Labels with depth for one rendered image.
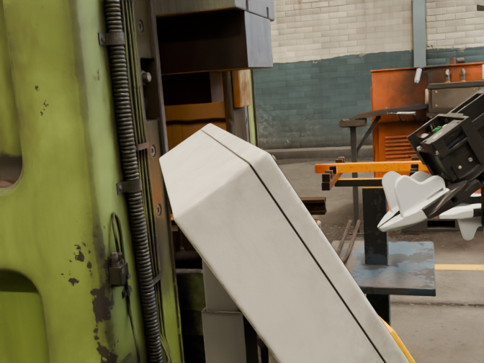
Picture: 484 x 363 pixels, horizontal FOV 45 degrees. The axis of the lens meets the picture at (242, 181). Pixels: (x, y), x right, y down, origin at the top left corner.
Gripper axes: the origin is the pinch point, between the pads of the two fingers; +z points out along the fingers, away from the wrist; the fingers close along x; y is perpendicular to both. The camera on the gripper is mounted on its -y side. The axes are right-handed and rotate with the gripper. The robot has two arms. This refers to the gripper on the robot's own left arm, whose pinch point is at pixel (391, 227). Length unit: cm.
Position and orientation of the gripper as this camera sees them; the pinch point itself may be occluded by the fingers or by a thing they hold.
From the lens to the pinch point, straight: 74.4
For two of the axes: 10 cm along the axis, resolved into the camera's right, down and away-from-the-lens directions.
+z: -8.2, 5.8, -0.5
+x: 1.7, 1.6, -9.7
